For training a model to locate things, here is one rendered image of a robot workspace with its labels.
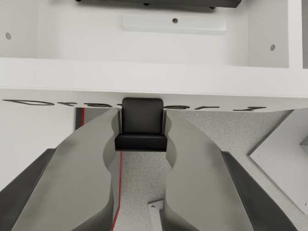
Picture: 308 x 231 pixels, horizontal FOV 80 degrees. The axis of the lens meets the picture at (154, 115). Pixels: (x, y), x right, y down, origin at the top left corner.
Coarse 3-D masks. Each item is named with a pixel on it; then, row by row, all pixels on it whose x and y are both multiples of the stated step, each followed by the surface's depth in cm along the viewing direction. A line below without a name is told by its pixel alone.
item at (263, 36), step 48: (0, 0) 15; (48, 0) 20; (96, 0) 20; (288, 0) 15; (0, 48) 15; (48, 48) 20; (96, 48) 20; (144, 48) 20; (192, 48) 20; (240, 48) 21; (288, 48) 15
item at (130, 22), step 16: (128, 16) 19; (144, 16) 19; (160, 16) 19; (176, 16) 19; (192, 16) 19; (160, 32) 20; (176, 32) 20; (192, 32) 20; (208, 32) 20; (224, 32) 20
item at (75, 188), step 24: (96, 120) 10; (120, 120) 11; (72, 144) 8; (96, 144) 8; (48, 168) 7; (72, 168) 7; (96, 168) 7; (48, 192) 6; (72, 192) 6; (96, 192) 6; (24, 216) 6; (48, 216) 6; (72, 216) 6; (96, 216) 6
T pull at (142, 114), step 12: (132, 108) 12; (144, 108) 12; (156, 108) 12; (132, 120) 12; (144, 120) 12; (156, 120) 12; (132, 132) 12; (144, 132) 12; (156, 132) 12; (120, 144) 12; (132, 144) 12; (144, 144) 12; (156, 144) 12
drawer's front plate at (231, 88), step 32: (0, 64) 10; (32, 64) 10; (64, 64) 10; (96, 64) 10; (128, 64) 11; (160, 64) 11; (0, 96) 14; (32, 96) 13; (64, 96) 13; (96, 96) 12; (128, 96) 12; (160, 96) 12; (192, 96) 12; (224, 96) 11; (256, 96) 11; (288, 96) 11
